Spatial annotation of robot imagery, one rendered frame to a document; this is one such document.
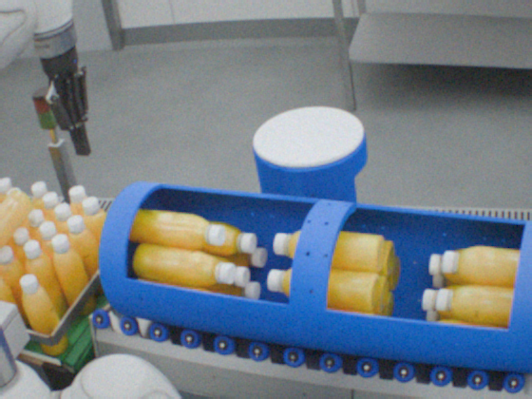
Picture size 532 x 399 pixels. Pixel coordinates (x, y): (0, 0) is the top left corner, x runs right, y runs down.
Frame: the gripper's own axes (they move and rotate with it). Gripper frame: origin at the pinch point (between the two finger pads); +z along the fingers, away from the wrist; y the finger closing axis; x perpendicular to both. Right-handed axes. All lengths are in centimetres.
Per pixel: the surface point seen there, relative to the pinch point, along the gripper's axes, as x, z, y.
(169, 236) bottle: 16.7, 20.3, 1.6
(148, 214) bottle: 11.0, 17.9, -1.4
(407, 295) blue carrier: 60, 38, -10
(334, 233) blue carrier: 51, 14, 3
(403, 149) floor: 4, 137, -212
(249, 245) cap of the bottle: 30.0, 25.7, -4.9
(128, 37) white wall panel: -199, 128, -310
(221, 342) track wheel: 27.3, 39.8, 9.3
